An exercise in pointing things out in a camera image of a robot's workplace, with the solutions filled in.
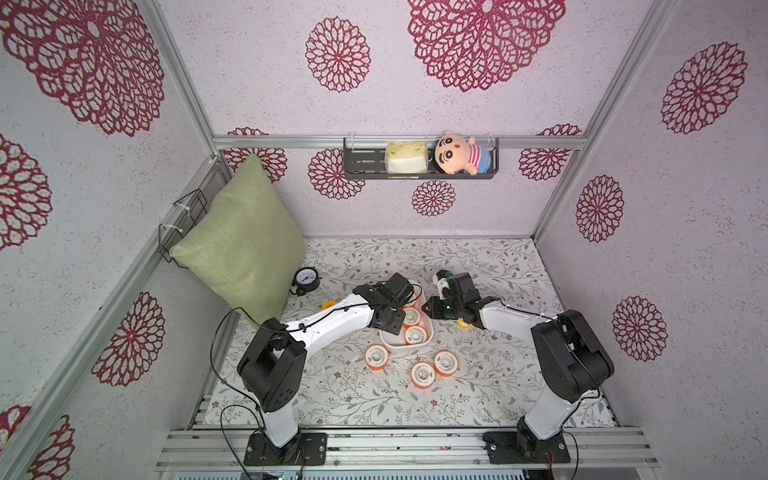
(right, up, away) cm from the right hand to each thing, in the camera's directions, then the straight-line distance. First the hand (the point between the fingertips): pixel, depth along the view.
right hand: (421, 304), depth 94 cm
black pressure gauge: (-39, +7, +11) cm, 42 cm away
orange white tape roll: (-3, -4, +2) cm, 6 cm away
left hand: (-11, -4, -7) cm, 14 cm away
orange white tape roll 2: (-3, -9, -2) cm, 10 cm away
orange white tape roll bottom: (-1, -19, -9) cm, 21 cm away
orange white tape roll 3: (-14, -15, -6) cm, 21 cm away
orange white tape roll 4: (+6, -17, -7) cm, 19 cm away
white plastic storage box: (-7, -11, -4) cm, 14 cm away
